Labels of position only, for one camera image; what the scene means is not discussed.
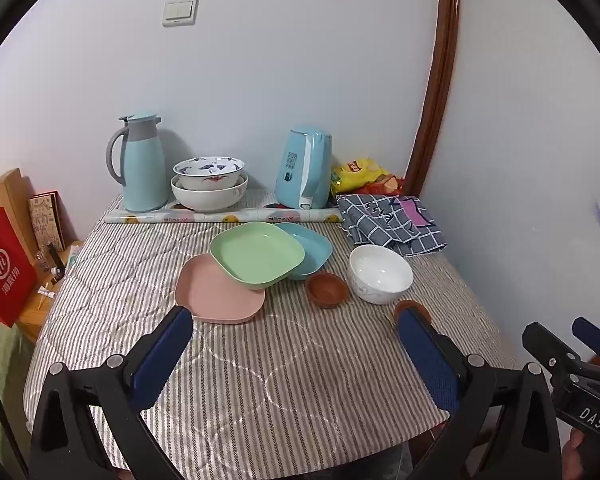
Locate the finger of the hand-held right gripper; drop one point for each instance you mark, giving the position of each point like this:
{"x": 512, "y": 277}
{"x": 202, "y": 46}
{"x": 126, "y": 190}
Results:
{"x": 592, "y": 335}
{"x": 547, "y": 347}

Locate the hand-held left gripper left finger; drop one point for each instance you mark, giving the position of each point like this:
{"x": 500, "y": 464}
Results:
{"x": 165, "y": 355}

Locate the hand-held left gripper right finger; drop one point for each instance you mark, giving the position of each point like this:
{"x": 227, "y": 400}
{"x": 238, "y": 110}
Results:
{"x": 427, "y": 360}

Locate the small brown bowl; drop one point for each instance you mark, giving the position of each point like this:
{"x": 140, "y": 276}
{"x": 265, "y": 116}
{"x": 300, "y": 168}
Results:
{"x": 412, "y": 305}
{"x": 326, "y": 290}

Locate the pink square plate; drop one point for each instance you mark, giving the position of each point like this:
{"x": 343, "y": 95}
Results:
{"x": 215, "y": 297}

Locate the green square plate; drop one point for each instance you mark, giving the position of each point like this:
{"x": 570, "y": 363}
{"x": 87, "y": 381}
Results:
{"x": 255, "y": 252}

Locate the light blue square plate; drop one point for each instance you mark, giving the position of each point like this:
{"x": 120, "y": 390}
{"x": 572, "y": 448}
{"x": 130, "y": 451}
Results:
{"x": 312, "y": 245}

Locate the person's right hand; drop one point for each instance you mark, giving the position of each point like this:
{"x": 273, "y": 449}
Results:
{"x": 575, "y": 460}

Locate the white ceramic bowl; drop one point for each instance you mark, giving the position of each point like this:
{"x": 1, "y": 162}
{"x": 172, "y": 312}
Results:
{"x": 380, "y": 272}

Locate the striped quilted tablecloth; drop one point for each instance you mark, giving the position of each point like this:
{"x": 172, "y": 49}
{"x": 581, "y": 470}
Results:
{"x": 290, "y": 360}

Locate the small white tube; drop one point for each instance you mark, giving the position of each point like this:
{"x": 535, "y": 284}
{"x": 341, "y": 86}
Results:
{"x": 46, "y": 291}

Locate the wooden side table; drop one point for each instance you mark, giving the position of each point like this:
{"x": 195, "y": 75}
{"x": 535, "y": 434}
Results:
{"x": 35, "y": 312}

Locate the rolled fruit print mat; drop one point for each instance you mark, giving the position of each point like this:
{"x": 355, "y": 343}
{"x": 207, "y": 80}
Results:
{"x": 205, "y": 217}

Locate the grey checkered cloth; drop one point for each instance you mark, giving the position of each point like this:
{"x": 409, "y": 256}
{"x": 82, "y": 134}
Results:
{"x": 380, "y": 222}

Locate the small black bottle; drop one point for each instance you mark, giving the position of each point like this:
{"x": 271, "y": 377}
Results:
{"x": 55, "y": 257}

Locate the large white bowl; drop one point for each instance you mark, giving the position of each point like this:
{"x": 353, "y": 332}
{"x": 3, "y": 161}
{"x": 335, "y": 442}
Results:
{"x": 210, "y": 197}

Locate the patterned notebook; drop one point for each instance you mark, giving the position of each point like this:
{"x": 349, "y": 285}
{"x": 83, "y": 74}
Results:
{"x": 47, "y": 220}

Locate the orange snack bag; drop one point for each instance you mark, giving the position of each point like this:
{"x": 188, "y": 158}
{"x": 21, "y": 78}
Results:
{"x": 387, "y": 185}

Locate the red paper bag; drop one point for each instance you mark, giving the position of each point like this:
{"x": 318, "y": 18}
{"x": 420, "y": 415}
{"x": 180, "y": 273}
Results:
{"x": 5, "y": 270}

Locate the light blue thermos jug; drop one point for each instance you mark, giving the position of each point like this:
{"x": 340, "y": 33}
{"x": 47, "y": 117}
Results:
{"x": 142, "y": 170}

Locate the patterned bowl with red print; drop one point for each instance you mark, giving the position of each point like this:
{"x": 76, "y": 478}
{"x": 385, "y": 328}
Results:
{"x": 207, "y": 167}

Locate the yellow snack bag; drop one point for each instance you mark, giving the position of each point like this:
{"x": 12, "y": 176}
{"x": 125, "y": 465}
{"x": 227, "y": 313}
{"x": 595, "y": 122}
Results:
{"x": 355, "y": 172}

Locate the brown paper bag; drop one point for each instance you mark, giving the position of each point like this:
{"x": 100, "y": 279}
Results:
{"x": 12, "y": 195}

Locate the light blue electric kettle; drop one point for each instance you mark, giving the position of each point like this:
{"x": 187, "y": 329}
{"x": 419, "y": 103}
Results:
{"x": 295, "y": 170}

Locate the brown wooden door frame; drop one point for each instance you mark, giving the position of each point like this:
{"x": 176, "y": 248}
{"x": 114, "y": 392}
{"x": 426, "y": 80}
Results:
{"x": 437, "y": 85}

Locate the beige light switch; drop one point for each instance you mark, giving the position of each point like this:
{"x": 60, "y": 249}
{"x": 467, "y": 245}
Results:
{"x": 180, "y": 12}

